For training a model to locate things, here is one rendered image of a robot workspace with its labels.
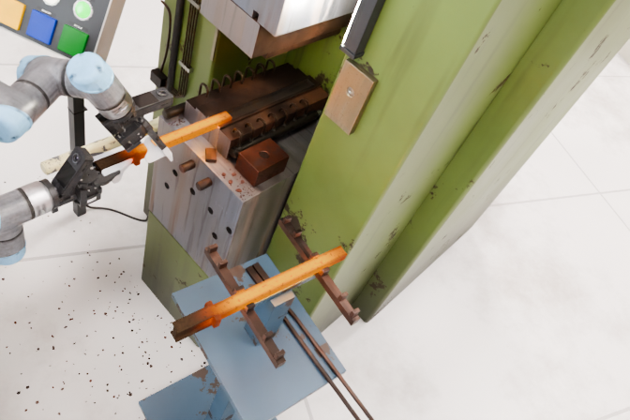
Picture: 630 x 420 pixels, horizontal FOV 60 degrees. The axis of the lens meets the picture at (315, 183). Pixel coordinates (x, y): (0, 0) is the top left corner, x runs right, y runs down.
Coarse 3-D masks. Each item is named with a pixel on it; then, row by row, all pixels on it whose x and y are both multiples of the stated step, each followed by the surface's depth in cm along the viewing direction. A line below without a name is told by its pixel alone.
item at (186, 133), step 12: (204, 120) 149; (216, 120) 150; (228, 120) 153; (180, 132) 143; (192, 132) 144; (204, 132) 148; (168, 144) 140; (108, 156) 130; (120, 156) 131; (132, 156) 132; (144, 156) 136; (96, 168) 130
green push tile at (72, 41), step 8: (64, 24) 153; (64, 32) 153; (72, 32) 153; (80, 32) 153; (64, 40) 154; (72, 40) 154; (80, 40) 153; (64, 48) 154; (72, 48) 154; (80, 48) 154
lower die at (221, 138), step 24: (288, 72) 177; (216, 96) 161; (240, 96) 163; (288, 96) 168; (312, 96) 173; (192, 120) 158; (240, 120) 155; (264, 120) 158; (288, 120) 166; (216, 144) 155
